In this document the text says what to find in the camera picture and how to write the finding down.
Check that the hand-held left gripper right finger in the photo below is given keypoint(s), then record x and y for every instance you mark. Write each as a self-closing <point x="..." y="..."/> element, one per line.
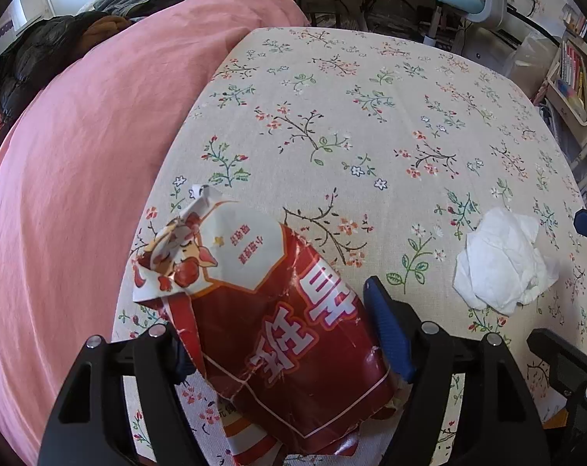
<point x="388" y="330"/>

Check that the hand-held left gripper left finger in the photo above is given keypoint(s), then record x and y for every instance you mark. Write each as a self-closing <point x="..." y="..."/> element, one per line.
<point x="153" y="349"/>

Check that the white tissue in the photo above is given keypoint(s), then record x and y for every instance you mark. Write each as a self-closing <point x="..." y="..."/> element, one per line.
<point x="502" y="262"/>

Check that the red snack bag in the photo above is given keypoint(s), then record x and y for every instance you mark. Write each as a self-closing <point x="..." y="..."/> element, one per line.
<point x="284" y="340"/>

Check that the white shelving cart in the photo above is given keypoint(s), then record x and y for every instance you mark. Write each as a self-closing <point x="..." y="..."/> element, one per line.
<point x="572" y="107"/>

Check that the row of upright books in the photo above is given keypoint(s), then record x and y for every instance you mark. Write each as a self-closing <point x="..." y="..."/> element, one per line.
<point x="572" y="70"/>

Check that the clear plastic bag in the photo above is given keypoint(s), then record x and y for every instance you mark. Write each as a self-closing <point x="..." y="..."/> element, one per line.
<point x="533" y="63"/>

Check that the floral tablecloth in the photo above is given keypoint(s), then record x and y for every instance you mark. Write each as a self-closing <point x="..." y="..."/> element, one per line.
<point x="371" y="131"/>

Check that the pink bed cover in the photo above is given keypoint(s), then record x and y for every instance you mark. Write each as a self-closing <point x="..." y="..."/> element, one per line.
<point x="104" y="155"/>

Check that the black puffer jacket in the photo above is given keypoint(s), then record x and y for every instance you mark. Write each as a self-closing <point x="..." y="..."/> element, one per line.
<point x="36" y="53"/>

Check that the brown cloth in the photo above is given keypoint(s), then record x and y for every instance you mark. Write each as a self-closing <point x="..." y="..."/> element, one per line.
<point x="106" y="24"/>

